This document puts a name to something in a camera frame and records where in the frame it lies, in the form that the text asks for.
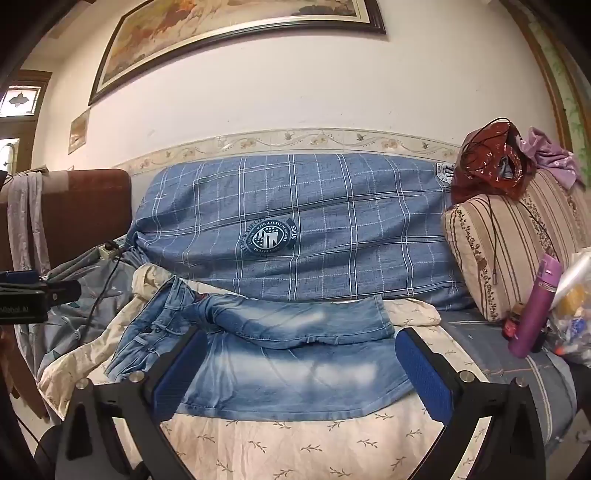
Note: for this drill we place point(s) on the blue mattress sheet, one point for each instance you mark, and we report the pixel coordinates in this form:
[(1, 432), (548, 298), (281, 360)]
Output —
[(508, 369)]

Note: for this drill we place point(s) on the wooden framed floral panel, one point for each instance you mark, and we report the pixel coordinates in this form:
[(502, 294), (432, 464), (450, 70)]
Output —
[(561, 69)]

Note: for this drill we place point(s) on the cream leaf-print blanket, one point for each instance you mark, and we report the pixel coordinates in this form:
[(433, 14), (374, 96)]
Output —
[(300, 452)]

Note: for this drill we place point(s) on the clear plastic bag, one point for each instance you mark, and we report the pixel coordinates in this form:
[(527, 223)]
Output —
[(572, 300)]

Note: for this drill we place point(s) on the blue plaid bedding roll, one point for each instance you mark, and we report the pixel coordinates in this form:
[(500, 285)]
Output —
[(346, 221)]

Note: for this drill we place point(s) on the grey hanging cloth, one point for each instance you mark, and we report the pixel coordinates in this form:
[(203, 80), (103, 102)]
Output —
[(21, 221)]

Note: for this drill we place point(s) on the purple floral cloth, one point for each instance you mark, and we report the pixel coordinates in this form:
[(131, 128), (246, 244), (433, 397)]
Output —
[(554, 157)]

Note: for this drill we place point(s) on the faded blue denim pants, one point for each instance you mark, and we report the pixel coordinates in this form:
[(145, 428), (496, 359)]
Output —
[(286, 369)]

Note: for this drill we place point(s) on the beige striped cushion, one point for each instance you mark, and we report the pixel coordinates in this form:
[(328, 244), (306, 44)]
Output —
[(498, 240)]

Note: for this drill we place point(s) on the red plastic bag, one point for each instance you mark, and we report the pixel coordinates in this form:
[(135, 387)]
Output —
[(480, 170)]

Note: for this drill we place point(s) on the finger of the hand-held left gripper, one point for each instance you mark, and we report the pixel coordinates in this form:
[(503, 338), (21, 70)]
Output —
[(64, 290)]

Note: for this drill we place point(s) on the white power strip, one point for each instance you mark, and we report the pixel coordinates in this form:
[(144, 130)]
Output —
[(110, 250)]

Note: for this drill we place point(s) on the small wall picture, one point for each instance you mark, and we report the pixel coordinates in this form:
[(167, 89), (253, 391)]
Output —
[(79, 131)]

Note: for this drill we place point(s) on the grey printed bed sheet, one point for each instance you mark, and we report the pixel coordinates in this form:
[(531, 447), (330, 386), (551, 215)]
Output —
[(69, 332)]

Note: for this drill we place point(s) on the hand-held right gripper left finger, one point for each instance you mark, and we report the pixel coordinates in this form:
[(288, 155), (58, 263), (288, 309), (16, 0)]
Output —
[(182, 374)]

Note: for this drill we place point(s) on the purple bottle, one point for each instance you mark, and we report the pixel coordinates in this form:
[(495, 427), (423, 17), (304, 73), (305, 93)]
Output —
[(535, 314)]

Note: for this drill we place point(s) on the small red-lid jar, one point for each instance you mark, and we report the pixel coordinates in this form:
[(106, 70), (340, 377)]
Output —
[(512, 325)]

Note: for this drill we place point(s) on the large framed painting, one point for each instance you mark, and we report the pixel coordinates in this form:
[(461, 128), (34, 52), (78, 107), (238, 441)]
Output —
[(231, 23)]

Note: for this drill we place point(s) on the stained glass window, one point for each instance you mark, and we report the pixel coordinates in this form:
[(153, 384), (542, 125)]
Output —
[(21, 99)]

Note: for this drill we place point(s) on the brown headboard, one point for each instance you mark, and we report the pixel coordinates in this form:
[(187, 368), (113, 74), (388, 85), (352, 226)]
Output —
[(83, 207)]

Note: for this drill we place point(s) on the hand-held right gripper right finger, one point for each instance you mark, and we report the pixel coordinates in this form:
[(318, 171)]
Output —
[(422, 374)]

